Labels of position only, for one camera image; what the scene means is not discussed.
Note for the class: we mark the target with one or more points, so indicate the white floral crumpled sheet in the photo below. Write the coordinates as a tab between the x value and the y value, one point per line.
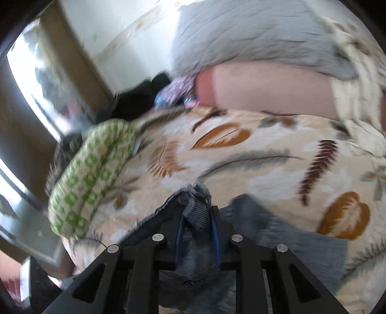
358	100

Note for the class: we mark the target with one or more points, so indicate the black clothing pile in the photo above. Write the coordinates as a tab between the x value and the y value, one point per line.
131	104

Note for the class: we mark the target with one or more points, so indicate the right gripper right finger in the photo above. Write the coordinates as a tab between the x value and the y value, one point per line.
268	280

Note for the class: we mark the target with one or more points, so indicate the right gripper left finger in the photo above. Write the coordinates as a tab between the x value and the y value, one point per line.
124	279

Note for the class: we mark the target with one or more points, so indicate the grey quilted pillow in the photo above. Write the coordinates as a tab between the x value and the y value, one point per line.
213	32

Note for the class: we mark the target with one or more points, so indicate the blue denim jeans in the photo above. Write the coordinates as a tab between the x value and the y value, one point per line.
197	285

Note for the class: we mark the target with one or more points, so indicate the green white patterned quilt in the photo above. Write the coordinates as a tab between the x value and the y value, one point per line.
89	176

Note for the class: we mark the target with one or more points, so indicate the cream leaf print blanket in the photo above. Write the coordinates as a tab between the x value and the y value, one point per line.
301	168

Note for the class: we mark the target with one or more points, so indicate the wooden door frame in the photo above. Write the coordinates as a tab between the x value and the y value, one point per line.
68	59

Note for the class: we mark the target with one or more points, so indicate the purple plastic bag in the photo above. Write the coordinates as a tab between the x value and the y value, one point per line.
181	91

